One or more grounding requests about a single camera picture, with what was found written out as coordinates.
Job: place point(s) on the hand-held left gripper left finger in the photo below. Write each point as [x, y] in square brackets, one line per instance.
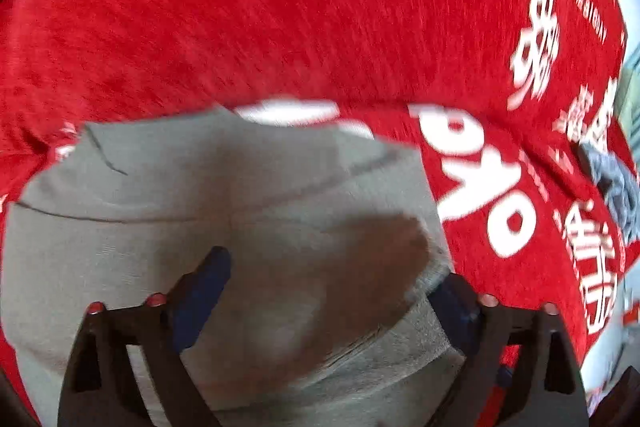
[200, 294]

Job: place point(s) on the grey small garment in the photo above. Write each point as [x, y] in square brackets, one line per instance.
[250, 207]

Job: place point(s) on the red printed blanket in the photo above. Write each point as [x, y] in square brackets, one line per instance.
[300, 7]

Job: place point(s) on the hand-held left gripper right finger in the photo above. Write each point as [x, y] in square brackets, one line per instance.
[457, 309]

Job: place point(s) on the grey-blue crumpled garment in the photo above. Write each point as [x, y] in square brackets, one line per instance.
[617, 187]

